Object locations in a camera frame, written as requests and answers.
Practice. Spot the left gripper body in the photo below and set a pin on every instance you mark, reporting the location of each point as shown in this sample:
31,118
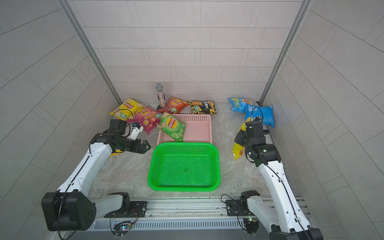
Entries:
130,144

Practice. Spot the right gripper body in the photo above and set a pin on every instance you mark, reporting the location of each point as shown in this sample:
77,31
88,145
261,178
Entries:
242,138

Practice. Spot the yellow chips bag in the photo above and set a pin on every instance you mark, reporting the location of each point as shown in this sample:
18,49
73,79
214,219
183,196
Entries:
238,148
126,111

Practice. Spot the light blue chips bag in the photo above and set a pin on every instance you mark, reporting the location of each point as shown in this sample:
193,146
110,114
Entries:
240,104

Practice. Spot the green cucumber chips bag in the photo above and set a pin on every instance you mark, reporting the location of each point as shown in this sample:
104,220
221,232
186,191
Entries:
172,127

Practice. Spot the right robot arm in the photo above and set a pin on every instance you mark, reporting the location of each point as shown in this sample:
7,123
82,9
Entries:
288,222

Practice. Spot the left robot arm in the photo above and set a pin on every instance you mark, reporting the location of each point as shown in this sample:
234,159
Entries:
69,207

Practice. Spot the pink chips bag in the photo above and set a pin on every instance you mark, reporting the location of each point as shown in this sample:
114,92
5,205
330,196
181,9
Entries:
147,118

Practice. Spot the pink plastic basket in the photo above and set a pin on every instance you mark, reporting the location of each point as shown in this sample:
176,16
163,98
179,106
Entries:
198,128

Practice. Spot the green plastic basket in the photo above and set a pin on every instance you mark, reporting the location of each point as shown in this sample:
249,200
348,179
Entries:
185,167

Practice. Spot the red chips bag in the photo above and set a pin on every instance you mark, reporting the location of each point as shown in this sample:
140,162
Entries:
174,106

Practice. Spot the black orange snack bag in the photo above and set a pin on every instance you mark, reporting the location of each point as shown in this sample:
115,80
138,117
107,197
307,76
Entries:
203,107

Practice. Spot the glass jar on stand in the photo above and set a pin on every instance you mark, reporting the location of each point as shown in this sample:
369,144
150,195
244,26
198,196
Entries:
161,96

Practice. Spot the left circuit board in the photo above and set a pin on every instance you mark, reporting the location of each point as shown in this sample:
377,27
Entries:
120,229

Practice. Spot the circuit board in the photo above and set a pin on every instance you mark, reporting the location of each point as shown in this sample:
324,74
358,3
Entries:
120,229
251,226

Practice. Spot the right circuit board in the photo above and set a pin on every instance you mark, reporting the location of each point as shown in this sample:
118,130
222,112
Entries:
251,226

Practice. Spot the yellow plastic frame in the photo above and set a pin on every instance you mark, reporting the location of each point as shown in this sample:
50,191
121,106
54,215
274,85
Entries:
116,153

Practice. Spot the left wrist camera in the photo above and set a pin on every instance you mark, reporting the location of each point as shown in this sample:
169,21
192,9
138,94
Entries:
135,131

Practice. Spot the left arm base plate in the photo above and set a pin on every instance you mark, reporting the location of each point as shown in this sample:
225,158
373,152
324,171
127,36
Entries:
136,209

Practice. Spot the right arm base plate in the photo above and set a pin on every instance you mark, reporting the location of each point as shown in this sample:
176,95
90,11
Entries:
235,209

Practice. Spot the aluminium rail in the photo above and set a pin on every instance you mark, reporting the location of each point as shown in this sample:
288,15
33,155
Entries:
189,208

